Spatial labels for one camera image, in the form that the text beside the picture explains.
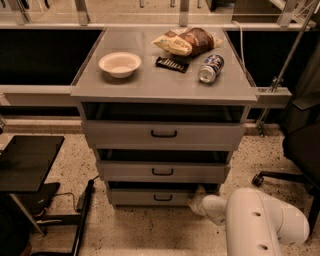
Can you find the grey middle drawer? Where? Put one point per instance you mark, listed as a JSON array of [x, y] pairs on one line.
[[124, 171]]

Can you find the blue soda can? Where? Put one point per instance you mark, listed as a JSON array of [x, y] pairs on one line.
[[210, 68]]

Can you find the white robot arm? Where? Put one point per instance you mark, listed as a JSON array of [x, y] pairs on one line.
[[256, 223]]

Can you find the grey drawer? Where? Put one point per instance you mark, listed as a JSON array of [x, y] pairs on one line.
[[162, 135], [174, 198], [124, 171]]

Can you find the grey top drawer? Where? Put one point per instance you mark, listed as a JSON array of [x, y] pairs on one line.
[[162, 135]]

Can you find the black floor stand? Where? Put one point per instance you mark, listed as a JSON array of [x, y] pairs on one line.
[[63, 220]]

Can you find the grey metal railing frame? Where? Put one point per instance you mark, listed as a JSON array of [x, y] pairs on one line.
[[36, 84]]

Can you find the yellow chip bag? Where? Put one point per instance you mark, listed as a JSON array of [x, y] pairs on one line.
[[173, 43]]

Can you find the black side table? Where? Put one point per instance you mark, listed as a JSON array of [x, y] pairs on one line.
[[24, 166]]

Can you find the grey bottom drawer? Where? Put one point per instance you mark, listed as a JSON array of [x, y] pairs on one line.
[[174, 198]]

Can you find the black snack bar wrapper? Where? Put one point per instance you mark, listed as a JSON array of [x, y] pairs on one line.
[[172, 64]]

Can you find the brown chip bag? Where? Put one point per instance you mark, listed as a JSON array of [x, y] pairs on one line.
[[196, 41]]

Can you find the grey drawer cabinet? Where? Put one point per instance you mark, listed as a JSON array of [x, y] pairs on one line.
[[154, 94]]

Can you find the black office chair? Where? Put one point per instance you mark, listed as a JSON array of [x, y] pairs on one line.
[[301, 128]]

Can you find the white paper bowl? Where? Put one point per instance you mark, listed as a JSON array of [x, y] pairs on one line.
[[120, 64]]

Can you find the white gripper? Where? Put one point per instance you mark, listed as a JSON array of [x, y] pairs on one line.
[[207, 204]]

